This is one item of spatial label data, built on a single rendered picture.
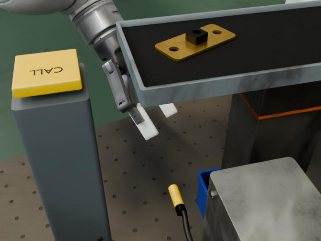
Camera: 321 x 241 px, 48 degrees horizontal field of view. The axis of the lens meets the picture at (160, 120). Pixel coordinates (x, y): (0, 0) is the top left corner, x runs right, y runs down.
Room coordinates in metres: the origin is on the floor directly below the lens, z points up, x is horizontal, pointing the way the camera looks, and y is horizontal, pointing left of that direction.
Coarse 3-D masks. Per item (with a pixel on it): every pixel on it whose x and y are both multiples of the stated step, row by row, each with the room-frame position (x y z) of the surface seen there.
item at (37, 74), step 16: (16, 64) 0.30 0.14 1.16; (32, 64) 0.30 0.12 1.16; (48, 64) 0.30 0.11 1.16; (64, 64) 0.30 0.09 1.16; (16, 80) 0.27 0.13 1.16; (32, 80) 0.27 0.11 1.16; (48, 80) 0.27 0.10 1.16; (64, 80) 0.27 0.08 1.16; (80, 80) 0.27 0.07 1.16; (16, 96) 0.26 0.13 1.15
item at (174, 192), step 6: (174, 186) 0.28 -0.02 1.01; (174, 192) 0.27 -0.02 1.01; (174, 198) 0.26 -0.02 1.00; (180, 198) 0.26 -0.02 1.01; (174, 204) 0.25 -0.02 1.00; (180, 204) 0.25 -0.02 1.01; (180, 210) 0.24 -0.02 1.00; (186, 210) 0.25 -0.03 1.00; (186, 216) 0.24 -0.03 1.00; (186, 222) 0.23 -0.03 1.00; (186, 228) 0.22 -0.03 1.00; (186, 234) 0.22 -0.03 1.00; (192, 240) 0.21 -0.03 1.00
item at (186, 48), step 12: (180, 36) 0.35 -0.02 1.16; (192, 36) 0.33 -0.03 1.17; (204, 36) 0.33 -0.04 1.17; (216, 36) 0.35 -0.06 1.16; (228, 36) 0.35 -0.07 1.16; (156, 48) 0.32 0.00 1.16; (168, 48) 0.32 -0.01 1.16; (180, 48) 0.32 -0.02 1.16; (192, 48) 0.32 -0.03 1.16; (204, 48) 0.32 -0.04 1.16; (180, 60) 0.30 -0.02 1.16
